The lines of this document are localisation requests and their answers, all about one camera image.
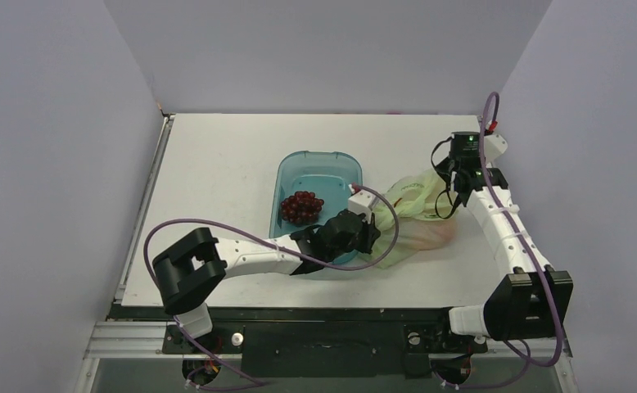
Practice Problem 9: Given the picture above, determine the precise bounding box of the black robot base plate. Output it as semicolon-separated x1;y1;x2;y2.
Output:
107;305;489;384

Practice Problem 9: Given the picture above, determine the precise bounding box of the red fake grape bunch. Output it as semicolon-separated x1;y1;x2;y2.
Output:
279;191;324;226

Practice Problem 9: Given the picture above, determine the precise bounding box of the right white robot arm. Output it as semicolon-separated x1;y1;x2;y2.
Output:
432;132;573;350

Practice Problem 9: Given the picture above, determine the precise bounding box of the aluminium table frame rail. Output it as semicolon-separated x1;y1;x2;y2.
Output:
73;114;175;392

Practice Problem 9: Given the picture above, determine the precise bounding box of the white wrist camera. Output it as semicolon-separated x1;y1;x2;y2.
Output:
347;184;379;224
481;120;508;168

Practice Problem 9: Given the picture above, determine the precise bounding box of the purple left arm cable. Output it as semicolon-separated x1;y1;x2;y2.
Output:
142;184;400;391

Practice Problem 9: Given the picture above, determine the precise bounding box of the light green plastic bag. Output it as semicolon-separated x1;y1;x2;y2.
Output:
376;169;458;269

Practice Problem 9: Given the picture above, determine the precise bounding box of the teal plastic tub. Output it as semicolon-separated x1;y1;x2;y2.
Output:
269;151;363;237

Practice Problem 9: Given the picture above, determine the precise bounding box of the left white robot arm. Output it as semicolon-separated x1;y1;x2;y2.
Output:
144;210;381;352

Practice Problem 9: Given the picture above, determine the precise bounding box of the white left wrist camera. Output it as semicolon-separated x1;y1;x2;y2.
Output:
347;184;379;224

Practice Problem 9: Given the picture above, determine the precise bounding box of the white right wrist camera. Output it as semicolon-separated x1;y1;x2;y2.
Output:
481;120;508;168

